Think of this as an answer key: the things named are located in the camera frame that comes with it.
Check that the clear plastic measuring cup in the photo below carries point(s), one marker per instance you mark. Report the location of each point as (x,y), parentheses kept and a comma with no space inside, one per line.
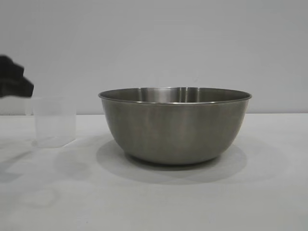
(55,120)

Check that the stainless steel mixing bowl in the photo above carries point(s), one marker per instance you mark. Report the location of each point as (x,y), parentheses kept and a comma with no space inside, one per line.
(175,130)

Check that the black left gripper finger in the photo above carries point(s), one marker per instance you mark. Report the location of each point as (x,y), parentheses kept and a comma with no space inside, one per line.
(16,86)
(10,65)

